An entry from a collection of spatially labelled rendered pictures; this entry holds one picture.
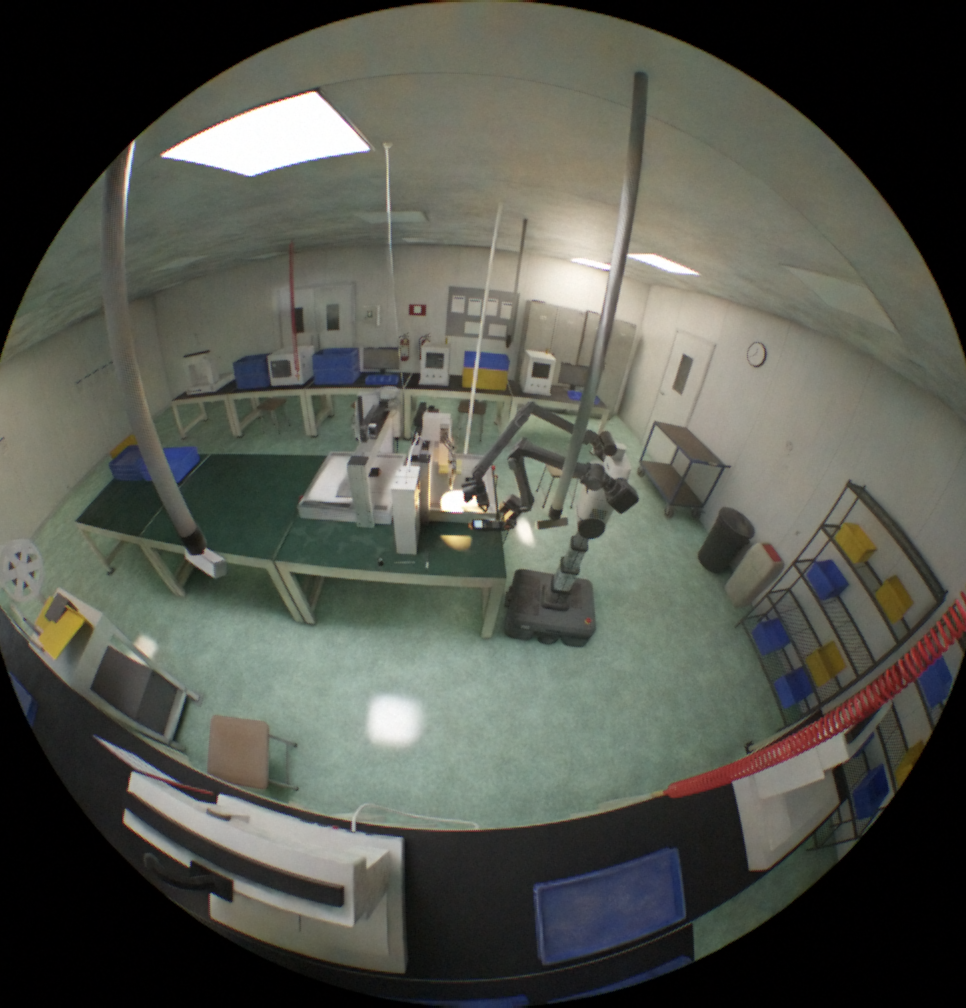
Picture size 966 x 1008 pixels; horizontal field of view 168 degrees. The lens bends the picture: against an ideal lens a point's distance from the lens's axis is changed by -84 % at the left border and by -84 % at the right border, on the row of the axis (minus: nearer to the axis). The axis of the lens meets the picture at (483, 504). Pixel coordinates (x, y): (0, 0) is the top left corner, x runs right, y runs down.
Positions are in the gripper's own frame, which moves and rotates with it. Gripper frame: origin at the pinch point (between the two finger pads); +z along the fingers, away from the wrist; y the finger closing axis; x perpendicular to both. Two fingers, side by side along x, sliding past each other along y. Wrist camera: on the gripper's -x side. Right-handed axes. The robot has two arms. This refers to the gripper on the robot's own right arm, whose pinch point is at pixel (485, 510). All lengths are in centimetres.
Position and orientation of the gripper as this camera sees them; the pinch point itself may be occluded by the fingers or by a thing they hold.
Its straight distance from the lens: 187.7
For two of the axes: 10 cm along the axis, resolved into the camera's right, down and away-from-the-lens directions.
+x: 9.9, -1.6, -0.5
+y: 0.7, 6.3, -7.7
